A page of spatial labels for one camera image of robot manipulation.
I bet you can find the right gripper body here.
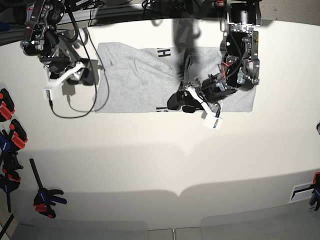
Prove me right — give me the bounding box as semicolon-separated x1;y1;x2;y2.
46;57;96;87

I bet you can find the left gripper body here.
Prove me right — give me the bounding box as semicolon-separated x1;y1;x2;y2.
179;73;237;109

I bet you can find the grey T-shirt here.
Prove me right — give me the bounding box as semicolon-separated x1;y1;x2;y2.
94;41;257;114

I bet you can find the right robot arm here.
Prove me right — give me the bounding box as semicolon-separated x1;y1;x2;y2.
20;0;96;86

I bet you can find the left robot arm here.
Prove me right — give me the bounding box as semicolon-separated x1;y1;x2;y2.
167;0;262;113

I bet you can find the red black clamp upper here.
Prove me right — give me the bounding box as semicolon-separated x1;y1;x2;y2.
0;88;15;122

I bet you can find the red black clamp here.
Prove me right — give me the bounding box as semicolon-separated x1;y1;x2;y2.
0;119;28;153
0;88;15;122

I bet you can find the red black clamp lower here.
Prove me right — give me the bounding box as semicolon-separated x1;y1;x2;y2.
0;119;28;153

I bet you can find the blue clamp left edge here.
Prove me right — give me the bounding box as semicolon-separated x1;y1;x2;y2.
0;129;25;213

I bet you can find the blue clamp edge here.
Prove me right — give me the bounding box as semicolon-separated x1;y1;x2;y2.
0;129;25;213
309;172;320;211

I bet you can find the blue black bar clamp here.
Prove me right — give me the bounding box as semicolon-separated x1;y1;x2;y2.
29;158;68;219

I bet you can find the blue clamp right edge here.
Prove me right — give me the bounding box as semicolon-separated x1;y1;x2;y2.
309;172;320;211

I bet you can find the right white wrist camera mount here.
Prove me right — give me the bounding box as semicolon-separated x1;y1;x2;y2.
43;61;86;101

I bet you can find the black camera cable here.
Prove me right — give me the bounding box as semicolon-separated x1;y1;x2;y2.
48;9;111;119

